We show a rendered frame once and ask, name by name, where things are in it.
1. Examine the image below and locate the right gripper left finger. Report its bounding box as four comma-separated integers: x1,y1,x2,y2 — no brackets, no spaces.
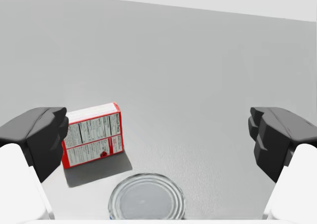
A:
0,107,69,221

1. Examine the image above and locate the red and white carton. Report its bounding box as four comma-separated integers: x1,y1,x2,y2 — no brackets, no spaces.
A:
61,102,124,169

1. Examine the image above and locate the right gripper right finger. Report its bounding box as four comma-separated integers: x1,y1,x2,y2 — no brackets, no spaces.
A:
248,107,317,221

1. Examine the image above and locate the blue flat can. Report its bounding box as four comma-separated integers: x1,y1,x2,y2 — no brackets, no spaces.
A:
108,172,186,221

